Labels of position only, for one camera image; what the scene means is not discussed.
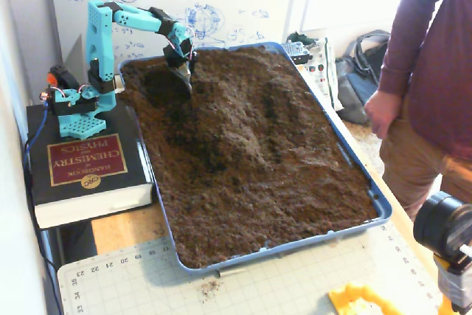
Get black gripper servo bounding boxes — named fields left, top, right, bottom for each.
left=162, top=44, right=198, bottom=97

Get brown soil heap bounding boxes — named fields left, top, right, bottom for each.
left=121, top=45, right=379, bottom=270

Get teal robot arm with base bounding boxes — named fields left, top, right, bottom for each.
left=49, top=0, right=196, bottom=139

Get maroon sleeved person forearm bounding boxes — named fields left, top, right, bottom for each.
left=378, top=0, right=462, bottom=98

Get person right hand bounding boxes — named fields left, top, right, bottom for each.
left=364, top=89, right=405, bottom=139

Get perforated black electronics box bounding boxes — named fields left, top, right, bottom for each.
left=282, top=40, right=314, bottom=65

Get orange black round object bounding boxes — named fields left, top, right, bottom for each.
left=46, top=64, right=80, bottom=91

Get white electronics board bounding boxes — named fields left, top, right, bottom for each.
left=294, top=37, right=344, bottom=109

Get black chemistry physics handbook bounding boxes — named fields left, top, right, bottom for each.
left=25, top=93, right=156, bottom=229

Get grey backpack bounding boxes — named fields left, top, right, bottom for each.
left=335, top=30, right=392, bottom=124

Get spilled soil crumbs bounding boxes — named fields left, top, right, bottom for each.
left=198, top=280, right=224, bottom=297

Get pale green cutting mat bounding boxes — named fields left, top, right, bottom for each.
left=57, top=221, right=443, bottom=315

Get blue plastic tray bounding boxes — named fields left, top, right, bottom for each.
left=117, top=41, right=394, bottom=275

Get tan trousers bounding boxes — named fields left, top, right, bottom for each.
left=379, top=117, right=472, bottom=220

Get maroon shirt torso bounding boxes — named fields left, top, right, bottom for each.
left=405, top=0, right=472, bottom=163

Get yellow plastic part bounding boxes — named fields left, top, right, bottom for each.
left=327, top=282, right=406, bottom=315

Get blue cable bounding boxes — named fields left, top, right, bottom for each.
left=22, top=103, right=51, bottom=183

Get black cable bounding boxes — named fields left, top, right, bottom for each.
left=21, top=141, right=66, bottom=315

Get black camera lens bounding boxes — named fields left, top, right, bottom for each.
left=412, top=191, right=472, bottom=257

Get yellow grey camera stand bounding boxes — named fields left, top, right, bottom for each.
left=433, top=244, right=472, bottom=314

